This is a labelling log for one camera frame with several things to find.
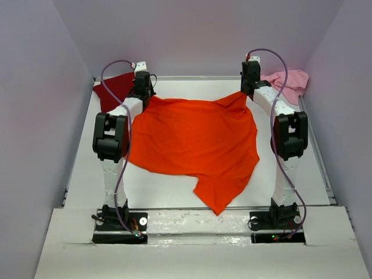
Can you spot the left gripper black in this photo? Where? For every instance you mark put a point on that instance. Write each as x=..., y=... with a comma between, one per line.
x=151, y=92

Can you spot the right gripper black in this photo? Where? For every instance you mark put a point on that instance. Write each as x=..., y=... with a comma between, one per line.
x=242, y=82

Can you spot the orange t-shirt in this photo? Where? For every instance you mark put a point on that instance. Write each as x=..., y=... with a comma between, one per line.
x=214, y=141

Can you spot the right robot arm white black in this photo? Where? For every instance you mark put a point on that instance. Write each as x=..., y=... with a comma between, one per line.
x=289, y=140

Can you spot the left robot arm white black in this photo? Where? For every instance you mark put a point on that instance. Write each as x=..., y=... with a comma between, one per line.
x=112, y=143

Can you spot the folded dark red t-shirt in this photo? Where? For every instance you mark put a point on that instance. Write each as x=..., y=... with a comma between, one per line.
x=120, y=86

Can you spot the pink t-shirt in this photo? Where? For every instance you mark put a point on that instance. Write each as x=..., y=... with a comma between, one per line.
x=294, y=88

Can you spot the back aluminium rail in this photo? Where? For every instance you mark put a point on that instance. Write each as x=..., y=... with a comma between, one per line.
x=192, y=78

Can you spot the aluminium rail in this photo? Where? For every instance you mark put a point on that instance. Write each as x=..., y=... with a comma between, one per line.
x=312, y=180
x=204, y=208
x=192, y=78

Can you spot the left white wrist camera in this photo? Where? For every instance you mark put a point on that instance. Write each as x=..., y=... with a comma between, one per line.
x=139, y=66

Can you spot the right aluminium rail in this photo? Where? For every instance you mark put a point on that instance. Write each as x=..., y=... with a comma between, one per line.
x=312, y=180

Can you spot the front aluminium rail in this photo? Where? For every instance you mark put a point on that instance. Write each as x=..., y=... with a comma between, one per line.
x=204, y=208

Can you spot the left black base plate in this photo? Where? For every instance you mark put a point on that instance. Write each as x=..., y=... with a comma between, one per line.
x=112, y=232

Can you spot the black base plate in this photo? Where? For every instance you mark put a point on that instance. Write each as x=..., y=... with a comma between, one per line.
x=265, y=231
x=112, y=232

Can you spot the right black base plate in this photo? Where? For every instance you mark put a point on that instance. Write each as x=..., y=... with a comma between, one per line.
x=265, y=231

